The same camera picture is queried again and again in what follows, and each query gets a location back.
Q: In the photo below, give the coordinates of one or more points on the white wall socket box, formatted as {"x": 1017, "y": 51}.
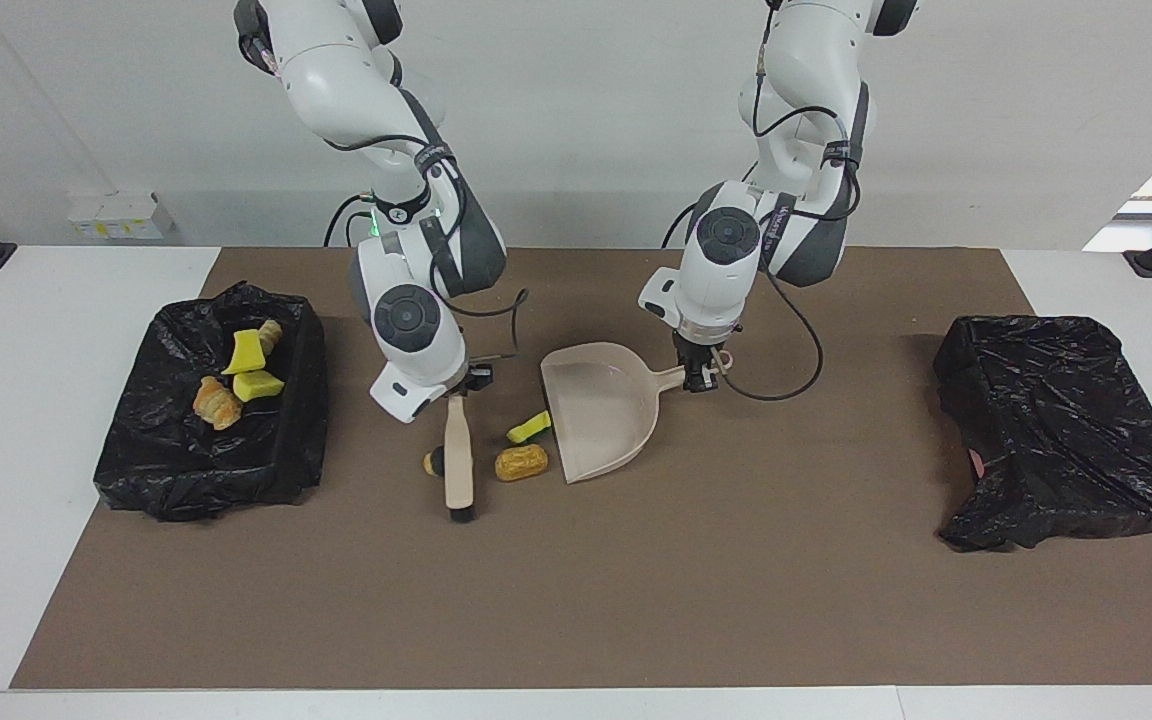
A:
{"x": 121, "y": 215}

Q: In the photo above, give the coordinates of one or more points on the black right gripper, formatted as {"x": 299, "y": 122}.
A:
{"x": 471, "y": 380}

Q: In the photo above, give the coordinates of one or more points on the yellow green sponge piece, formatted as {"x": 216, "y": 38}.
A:
{"x": 246, "y": 353}
{"x": 258, "y": 386}

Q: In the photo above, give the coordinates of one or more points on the black bag lined bin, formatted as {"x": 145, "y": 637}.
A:
{"x": 186, "y": 470}
{"x": 1056, "y": 420}

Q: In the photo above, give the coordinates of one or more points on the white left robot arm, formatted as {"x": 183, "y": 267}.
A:
{"x": 726, "y": 240}

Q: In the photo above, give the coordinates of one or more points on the beige hand brush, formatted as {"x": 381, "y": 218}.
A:
{"x": 458, "y": 460}

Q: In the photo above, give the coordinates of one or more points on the brown bread roll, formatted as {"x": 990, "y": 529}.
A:
{"x": 521, "y": 463}

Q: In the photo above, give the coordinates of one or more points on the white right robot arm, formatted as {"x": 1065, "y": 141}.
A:
{"x": 406, "y": 320}

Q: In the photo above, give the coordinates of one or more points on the beige plastic dustpan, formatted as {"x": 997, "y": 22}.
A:
{"x": 596, "y": 420}

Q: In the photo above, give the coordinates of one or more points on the pink plastic bin rim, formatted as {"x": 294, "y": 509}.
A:
{"x": 977, "y": 462}

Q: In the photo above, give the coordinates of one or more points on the notched yellow sponge piece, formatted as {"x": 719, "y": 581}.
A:
{"x": 529, "y": 428}

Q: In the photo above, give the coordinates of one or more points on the striped croissant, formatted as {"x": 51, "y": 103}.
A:
{"x": 216, "y": 403}
{"x": 271, "y": 335}
{"x": 433, "y": 464}

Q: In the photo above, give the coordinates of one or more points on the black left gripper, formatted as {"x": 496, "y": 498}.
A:
{"x": 698, "y": 355}

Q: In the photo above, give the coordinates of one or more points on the brown table mat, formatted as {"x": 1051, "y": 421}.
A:
{"x": 576, "y": 620}

